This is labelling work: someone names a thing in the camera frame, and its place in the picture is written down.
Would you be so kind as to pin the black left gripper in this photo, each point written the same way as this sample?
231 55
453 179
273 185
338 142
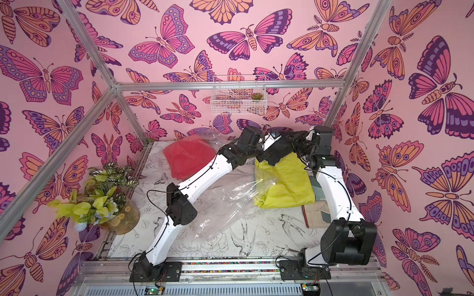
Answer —
261 158

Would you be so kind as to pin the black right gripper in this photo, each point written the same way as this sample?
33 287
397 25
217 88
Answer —
296 140

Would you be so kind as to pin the yellow garment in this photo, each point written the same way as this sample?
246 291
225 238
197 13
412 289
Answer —
284 185

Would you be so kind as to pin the clear plastic vacuum bag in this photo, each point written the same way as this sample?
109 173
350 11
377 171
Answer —
227 200

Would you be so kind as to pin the red garment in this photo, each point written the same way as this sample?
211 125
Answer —
188 156

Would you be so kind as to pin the dark grey garment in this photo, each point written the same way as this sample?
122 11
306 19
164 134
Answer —
277 151

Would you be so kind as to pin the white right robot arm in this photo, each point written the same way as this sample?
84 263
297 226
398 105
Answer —
349 238

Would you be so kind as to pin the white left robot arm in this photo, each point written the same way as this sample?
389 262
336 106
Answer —
180 210

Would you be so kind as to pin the small green succulent plant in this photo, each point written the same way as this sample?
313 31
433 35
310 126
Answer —
256 96

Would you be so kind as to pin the beige work glove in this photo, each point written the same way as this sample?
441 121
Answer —
316 215

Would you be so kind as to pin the green leafy potted plant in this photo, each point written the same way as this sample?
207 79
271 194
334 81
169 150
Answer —
104 202

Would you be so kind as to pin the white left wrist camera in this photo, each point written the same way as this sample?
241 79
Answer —
270 139

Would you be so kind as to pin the white wire wall basket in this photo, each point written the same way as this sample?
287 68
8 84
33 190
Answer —
232 94

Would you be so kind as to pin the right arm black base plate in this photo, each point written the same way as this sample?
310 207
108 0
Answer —
291 270

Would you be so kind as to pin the aluminium mounting rail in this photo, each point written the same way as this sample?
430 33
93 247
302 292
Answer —
228 277

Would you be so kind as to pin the aluminium frame bars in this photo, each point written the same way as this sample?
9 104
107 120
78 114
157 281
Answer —
26 196

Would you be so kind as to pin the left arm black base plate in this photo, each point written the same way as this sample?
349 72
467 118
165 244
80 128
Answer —
169 271

